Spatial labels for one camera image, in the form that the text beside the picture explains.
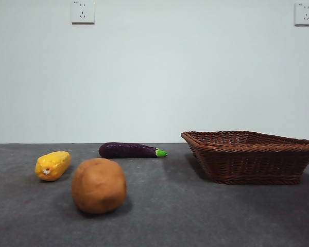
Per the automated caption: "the purple eggplant with green stem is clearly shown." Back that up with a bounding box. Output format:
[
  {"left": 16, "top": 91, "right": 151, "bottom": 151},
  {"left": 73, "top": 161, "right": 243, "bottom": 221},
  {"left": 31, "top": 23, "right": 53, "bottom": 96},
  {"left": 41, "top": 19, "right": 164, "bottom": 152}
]
[{"left": 98, "top": 142, "right": 168, "bottom": 159}]

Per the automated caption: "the brown potato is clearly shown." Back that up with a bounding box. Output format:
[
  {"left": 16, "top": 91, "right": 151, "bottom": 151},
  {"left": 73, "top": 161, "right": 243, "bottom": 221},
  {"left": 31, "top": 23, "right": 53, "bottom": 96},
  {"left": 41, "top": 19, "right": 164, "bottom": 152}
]
[{"left": 71, "top": 157, "right": 127, "bottom": 214}]

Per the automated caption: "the brown wicker basket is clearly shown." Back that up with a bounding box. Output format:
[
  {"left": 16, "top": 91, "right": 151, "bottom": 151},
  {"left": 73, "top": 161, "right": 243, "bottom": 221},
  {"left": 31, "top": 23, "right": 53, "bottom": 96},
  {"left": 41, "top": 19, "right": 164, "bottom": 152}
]
[{"left": 180, "top": 130, "right": 309, "bottom": 185}]

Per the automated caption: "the yellow corn cob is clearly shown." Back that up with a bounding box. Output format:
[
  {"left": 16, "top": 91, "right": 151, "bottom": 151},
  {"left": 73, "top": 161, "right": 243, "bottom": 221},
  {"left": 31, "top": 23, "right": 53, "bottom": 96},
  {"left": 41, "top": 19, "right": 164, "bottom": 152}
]
[{"left": 35, "top": 151, "right": 72, "bottom": 182}]

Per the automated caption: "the white wall socket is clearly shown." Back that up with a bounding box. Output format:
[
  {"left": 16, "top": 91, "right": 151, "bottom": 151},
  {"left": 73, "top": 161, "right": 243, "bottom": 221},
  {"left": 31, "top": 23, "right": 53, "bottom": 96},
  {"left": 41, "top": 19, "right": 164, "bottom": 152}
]
[
  {"left": 71, "top": 0, "right": 95, "bottom": 25},
  {"left": 294, "top": 2, "right": 309, "bottom": 27}
]

